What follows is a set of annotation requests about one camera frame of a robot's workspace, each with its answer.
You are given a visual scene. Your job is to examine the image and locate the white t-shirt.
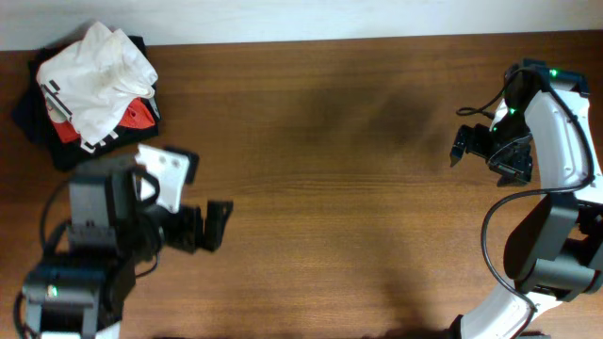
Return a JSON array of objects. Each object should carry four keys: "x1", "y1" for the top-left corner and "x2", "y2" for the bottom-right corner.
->
[{"x1": 36, "y1": 22, "x2": 158, "y2": 146}]

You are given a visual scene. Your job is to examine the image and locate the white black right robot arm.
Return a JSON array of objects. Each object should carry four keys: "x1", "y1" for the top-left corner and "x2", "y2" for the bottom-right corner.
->
[{"x1": 447, "y1": 59, "x2": 602, "y2": 338}]

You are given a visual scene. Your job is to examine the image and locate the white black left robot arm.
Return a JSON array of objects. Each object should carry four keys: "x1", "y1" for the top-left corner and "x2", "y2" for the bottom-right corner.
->
[{"x1": 13, "y1": 157, "x2": 234, "y2": 338}]

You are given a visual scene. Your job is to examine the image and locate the red folded t-shirt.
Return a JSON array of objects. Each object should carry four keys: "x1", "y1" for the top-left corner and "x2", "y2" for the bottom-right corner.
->
[{"x1": 45, "y1": 98, "x2": 155, "y2": 143}]

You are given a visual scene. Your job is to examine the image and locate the black folded t-shirt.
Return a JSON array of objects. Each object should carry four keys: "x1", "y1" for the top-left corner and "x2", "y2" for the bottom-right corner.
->
[{"x1": 10, "y1": 45, "x2": 161, "y2": 171}]

